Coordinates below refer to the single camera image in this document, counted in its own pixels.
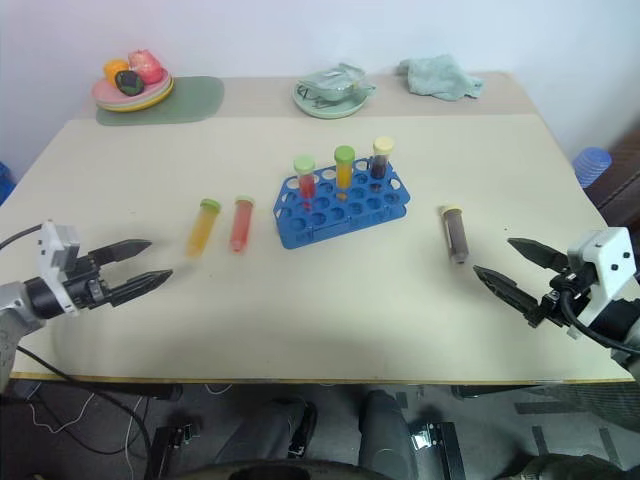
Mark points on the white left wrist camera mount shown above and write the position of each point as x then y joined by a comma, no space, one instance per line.
57,250

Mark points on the dark tube yellow cap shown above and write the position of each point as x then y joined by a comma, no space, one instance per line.
381,162

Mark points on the dark brown furniture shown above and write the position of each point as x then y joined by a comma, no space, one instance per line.
620,175

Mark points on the red tube green cap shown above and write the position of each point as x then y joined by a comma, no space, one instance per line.
241,225
306,182

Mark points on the blue stacked stools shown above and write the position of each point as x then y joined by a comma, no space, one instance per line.
592,165

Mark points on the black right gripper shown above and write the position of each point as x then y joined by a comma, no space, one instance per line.
560,297

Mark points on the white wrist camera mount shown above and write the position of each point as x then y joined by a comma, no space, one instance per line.
57,250
610,255

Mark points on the clear plastic bag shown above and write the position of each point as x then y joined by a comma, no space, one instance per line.
332,80

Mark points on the black toy fruit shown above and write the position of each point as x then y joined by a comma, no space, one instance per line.
129,82

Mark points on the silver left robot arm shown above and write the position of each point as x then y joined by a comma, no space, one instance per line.
20,305

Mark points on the pale green plate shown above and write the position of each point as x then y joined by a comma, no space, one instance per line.
325,107

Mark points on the yellow plate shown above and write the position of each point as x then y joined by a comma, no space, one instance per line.
160,97

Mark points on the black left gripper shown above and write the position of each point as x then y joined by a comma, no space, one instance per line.
90,287

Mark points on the grey rounded shape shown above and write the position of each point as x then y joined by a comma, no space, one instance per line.
387,435

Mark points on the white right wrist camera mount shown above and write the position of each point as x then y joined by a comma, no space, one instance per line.
610,255

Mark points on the orange tube green cap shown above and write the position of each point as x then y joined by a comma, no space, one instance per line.
344,172
201,230

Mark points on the pink plate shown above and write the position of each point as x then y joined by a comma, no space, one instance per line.
107,92

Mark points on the orange toy fruit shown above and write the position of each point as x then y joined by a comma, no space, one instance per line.
114,67

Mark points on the black box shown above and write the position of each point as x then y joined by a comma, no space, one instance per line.
167,452
440,450

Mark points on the blue test tube rack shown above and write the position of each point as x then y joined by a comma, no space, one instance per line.
345,220

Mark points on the pale green towel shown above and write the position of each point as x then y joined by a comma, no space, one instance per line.
440,77

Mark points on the green placemat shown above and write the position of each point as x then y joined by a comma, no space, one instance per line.
195,97

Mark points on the brown tube yellow cap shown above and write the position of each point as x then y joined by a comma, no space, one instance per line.
455,235

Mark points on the blue plastic object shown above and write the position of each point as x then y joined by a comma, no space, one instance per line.
6,182

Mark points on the pink toy fruit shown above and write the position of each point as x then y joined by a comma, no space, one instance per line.
145,65

